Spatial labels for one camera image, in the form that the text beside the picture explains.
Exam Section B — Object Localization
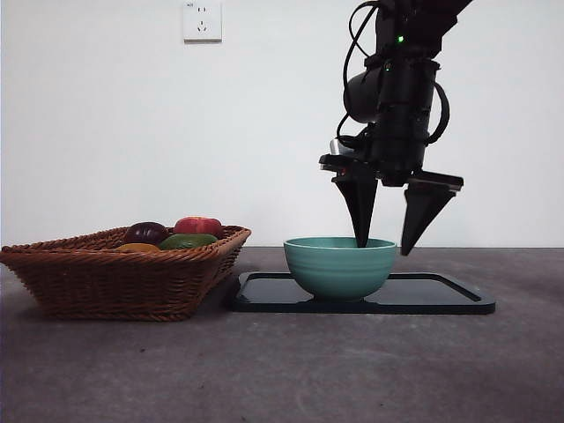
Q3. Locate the teal ribbed bowl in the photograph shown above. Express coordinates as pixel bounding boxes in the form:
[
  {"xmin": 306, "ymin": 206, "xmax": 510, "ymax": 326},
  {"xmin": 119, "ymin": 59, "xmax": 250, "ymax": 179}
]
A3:
[{"xmin": 282, "ymin": 235, "xmax": 398, "ymax": 303}]

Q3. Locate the dark rectangular tray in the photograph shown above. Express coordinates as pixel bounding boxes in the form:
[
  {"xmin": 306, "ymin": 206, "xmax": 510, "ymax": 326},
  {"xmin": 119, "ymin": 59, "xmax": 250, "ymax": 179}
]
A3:
[{"xmin": 232, "ymin": 271, "xmax": 497, "ymax": 315}]

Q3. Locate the red apple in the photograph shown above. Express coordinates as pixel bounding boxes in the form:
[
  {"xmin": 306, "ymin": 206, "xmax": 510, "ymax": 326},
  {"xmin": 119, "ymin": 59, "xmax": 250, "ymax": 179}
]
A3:
[{"xmin": 172, "ymin": 215, "xmax": 225, "ymax": 241}]

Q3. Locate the green lime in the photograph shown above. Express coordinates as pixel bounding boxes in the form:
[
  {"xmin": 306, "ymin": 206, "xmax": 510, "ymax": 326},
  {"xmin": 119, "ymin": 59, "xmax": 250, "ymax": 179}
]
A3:
[{"xmin": 158, "ymin": 233, "xmax": 220, "ymax": 252}]

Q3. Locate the dark purple plum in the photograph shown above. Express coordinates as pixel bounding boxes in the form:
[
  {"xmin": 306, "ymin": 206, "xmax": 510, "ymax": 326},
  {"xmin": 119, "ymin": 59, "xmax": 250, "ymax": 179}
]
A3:
[{"xmin": 124, "ymin": 220, "xmax": 171, "ymax": 248}]

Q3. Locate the brown wicker basket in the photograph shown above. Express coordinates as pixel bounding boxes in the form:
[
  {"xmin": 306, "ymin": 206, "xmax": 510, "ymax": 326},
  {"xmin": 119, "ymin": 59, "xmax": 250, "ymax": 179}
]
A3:
[{"xmin": 0, "ymin": 225, "xmax": 253, "ymax": 323}]

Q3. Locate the pale grey camera box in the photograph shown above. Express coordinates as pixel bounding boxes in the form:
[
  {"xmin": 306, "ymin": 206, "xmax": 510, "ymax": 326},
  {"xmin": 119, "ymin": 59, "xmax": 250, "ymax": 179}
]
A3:
[{"xmin": 329, "ymin": 137, "xmax": 354, "ymax": 157}]

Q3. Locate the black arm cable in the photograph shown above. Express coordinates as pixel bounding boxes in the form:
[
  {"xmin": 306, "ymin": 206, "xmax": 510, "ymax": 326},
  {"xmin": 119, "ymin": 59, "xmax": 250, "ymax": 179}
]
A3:
[
  {"xmin": 426, "ymin": 80, "xmax": 452, "ymax": 145},
  {"xmin": 336, "ymin": 0, "xmax": 385, "ymax": 143}
]

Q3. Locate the white wall socket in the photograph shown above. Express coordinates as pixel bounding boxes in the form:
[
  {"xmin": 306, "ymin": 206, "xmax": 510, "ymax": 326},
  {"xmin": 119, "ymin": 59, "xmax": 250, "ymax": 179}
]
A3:
[{"xmin": 182, "ymin": 0, "xmax": 224, "ymax": 44}]

